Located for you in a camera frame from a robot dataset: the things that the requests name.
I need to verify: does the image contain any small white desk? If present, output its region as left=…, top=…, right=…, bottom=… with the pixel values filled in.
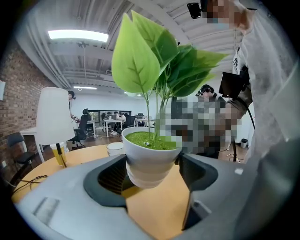
left=20, top=127, right=45, bottom=163

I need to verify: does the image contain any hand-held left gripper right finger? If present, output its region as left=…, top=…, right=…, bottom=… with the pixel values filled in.
left=173, top=138, right=295, bottom=240

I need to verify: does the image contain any white office desk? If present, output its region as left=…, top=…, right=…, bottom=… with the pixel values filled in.
left=86, top=120, right=97, bottom=139
left=103, top=119, right=124, bottom=138

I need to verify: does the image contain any black cantilever chair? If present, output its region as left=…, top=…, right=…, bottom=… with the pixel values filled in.
left=121, top=116, right=136, bottom=132

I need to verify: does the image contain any black folding chair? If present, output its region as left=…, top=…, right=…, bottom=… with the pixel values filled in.
left=6, top=132, right=36, bottom=181

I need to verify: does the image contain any white shade table lamp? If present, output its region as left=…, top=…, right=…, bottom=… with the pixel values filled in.
left=36, top=87, right=75, bottom=168

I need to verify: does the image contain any dark window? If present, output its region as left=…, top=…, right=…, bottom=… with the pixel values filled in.
left=88, top=110, right=132, bottom=122

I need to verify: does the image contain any person's head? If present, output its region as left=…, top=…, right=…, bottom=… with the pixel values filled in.
left=200, top=0, right=249, bottom=31

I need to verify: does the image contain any white cup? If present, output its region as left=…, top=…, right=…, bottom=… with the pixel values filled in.
left=106, top=142, right=125, bottom=157

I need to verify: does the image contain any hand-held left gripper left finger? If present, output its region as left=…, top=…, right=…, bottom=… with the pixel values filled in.
left=14, top=153, right=152, bottom=240

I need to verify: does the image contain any black head camera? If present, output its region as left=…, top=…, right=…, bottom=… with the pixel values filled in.
left=187, top=1, right=203, bottom=20

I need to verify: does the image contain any black display cable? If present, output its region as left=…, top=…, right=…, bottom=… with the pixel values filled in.
left=232, top=97, right=256, bottom=163

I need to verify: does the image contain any black lamp cable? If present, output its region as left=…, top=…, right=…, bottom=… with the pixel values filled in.
left=13, top=175, right=49, bottom=195

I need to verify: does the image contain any person's grey shirt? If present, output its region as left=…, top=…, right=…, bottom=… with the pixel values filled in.
left=231, top=9, right=300, bottom=165

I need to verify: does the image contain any black office chair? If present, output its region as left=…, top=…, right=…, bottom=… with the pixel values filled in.
left=69, top=108, right=92, bottom=149

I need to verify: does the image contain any black chest display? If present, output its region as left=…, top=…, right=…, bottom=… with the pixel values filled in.
left=218, top=72, right=246, bottom=99

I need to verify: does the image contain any green plant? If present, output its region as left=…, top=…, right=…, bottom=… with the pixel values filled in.
left=111, top=10, right=229, bottom=189

